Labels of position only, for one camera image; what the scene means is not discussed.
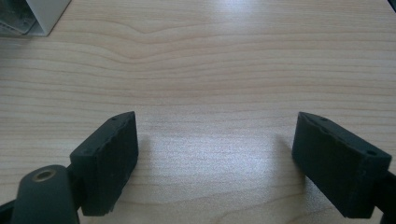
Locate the white open box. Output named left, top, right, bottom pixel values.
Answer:
left=0, top=0, right=73, bottom=37

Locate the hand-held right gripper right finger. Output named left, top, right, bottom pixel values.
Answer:
left=291, top=111, right=393, bottom=219

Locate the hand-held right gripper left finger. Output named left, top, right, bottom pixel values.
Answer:
left=69, top=110, right=139, bottom=217

